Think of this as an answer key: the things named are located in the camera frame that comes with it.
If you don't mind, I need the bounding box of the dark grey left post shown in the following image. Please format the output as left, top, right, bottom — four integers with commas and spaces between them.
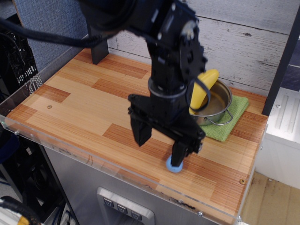
87, 24, 109, 65

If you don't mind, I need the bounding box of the black sleeved cable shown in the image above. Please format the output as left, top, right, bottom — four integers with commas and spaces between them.
0, 17, 118, 49

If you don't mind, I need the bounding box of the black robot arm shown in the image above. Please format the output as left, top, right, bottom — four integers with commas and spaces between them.
79, 0, 207, 167

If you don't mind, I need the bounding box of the blue handled grey spoon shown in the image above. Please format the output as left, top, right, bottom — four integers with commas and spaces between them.
165, 156, 183, 173

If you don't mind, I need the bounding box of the small steel pot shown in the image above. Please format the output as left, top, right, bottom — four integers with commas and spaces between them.
190, 80, 233, 126

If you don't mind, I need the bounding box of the silver button control panel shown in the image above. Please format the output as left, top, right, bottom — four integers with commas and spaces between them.
97, 187, 155, 225

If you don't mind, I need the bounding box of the green cloth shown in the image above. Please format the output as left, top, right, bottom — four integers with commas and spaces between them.
200, 96, 249, 142

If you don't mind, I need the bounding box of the dark grey right post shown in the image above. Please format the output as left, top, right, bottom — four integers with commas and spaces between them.
262, 7, 300, 116

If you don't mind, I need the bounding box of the stainless cabinet front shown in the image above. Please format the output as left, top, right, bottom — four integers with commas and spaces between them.
43, 147, 225, 225

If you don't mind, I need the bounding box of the dark grey post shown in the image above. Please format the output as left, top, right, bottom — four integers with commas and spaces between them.
262, 7, 300, 116
87, 24, 109, 65

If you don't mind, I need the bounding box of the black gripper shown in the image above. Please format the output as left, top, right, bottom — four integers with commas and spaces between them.
128, 94, 205, 167

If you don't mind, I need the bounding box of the yellow plastic banana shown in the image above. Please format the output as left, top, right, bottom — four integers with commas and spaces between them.
189, 69, 219, 114

